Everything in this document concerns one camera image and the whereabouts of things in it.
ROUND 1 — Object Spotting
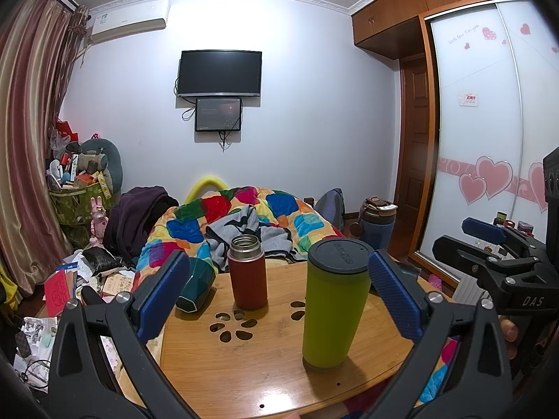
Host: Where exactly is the pink rabbit toy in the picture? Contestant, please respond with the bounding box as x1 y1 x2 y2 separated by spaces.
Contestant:
88 196 108 250

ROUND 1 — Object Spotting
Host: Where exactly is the white air conditioner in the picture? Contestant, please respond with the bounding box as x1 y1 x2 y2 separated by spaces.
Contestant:
89 0 170 44

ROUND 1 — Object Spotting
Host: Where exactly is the large blue water bottle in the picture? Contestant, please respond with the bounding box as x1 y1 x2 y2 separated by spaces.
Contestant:
351 196 399 255

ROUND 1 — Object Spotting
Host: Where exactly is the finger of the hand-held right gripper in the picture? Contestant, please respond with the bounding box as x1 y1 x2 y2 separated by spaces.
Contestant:
431 235 556 316
462 217 546 263

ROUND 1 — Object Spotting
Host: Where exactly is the wooden wardrobe with sliding doors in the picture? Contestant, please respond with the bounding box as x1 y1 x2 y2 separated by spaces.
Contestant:
351 0 559 297

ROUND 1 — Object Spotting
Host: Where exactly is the small black monitor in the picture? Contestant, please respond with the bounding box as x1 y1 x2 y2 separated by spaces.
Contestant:
195 97 242 132

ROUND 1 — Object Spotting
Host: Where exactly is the grey blue backpack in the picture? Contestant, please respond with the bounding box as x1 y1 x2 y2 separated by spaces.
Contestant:
313 189 346 230

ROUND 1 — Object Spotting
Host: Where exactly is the green cup with dark lid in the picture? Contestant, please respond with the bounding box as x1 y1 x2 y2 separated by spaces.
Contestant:
302 238 372 372

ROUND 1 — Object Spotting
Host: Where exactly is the dark green faceted cup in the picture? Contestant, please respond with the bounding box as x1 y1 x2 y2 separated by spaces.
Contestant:
175 257 217 314

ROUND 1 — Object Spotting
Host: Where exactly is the black wall television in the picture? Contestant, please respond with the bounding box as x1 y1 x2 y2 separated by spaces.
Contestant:
177 50 263 97

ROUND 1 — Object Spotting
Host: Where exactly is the red thermos flask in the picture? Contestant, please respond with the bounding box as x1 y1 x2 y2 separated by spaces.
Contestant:
226 234 268 310

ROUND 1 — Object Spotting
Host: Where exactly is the dark purple clothing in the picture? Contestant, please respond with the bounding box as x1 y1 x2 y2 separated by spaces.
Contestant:
103 186 180 263

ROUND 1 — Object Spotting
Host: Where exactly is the red gift bag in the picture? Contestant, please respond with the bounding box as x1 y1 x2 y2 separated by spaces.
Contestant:
55 120 79 143

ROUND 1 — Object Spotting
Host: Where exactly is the white radiator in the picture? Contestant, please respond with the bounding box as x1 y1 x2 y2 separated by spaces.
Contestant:
454 271 490 304

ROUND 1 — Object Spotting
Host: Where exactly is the black plastic bag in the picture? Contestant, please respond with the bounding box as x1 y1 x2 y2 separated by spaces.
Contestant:
83 247 124 272

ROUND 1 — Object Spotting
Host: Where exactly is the green storage bag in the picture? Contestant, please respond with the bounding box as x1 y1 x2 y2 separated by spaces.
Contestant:
49 182 115 228

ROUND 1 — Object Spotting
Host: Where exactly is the yellow foam tube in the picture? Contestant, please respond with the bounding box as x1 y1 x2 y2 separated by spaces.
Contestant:
183 177 230 206

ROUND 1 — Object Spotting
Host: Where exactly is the grey plush cushion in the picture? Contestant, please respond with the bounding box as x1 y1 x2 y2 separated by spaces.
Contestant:
79 138 124 193

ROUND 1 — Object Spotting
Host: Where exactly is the striped brown curtain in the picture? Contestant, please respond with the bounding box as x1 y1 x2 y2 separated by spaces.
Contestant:
0 0 90 304

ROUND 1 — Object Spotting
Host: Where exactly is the grey garment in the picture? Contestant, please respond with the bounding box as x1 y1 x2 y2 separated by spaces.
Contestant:
204 205 293 267

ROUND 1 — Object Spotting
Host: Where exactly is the white patterned paper bag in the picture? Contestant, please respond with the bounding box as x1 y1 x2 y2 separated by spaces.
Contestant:
13 316 58 385

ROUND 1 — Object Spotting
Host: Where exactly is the red booklet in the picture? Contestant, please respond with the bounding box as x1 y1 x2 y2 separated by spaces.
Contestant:
44 269 79 317

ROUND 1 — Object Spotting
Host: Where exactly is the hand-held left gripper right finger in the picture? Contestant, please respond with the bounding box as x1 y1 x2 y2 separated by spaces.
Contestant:
358 249 513 419

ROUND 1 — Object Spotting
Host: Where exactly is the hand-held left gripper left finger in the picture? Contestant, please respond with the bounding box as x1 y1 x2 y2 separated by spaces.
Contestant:
48 250 193 419

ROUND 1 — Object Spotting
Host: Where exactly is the person's right hand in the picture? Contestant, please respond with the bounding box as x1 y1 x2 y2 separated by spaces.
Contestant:
500 318 520 344

